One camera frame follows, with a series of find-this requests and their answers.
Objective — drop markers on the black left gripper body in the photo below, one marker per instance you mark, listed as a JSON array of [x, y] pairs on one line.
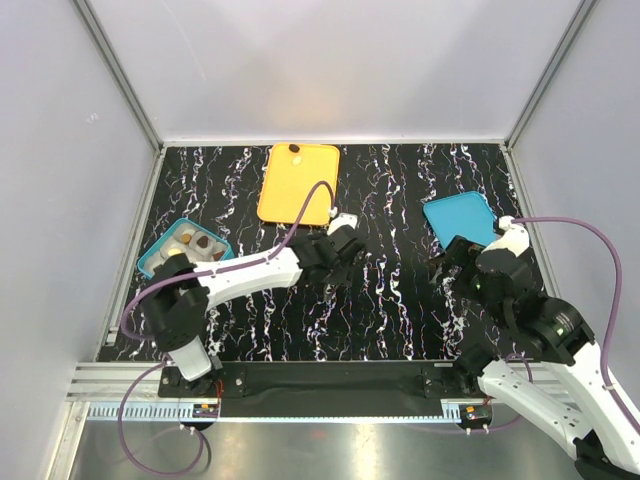
[[340, 273]]

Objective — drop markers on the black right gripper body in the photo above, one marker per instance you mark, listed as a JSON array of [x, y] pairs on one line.
[[460, 252]]

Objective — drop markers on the blue tin lid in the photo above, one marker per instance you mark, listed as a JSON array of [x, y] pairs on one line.
[[466, 214]]

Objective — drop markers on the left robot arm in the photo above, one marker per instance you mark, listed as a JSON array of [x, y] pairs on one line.
[[182, 292]]

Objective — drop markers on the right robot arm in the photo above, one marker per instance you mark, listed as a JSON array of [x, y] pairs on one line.
[[596, 430]]

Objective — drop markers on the blue chocolate tin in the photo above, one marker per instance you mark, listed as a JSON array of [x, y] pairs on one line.
[[157, 254]]

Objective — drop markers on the yellow tray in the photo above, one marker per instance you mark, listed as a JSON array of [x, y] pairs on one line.
[[286, 186]]

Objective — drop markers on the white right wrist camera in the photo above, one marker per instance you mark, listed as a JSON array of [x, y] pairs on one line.
[[512, 237]]

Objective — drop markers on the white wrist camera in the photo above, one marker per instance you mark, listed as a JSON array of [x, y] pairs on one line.
[[341, 220], [512, 237]]

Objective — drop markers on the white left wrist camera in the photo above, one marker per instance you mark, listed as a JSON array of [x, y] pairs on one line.
[[341, 220]]

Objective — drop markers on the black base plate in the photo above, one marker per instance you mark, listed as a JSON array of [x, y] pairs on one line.
[[328, 392]]

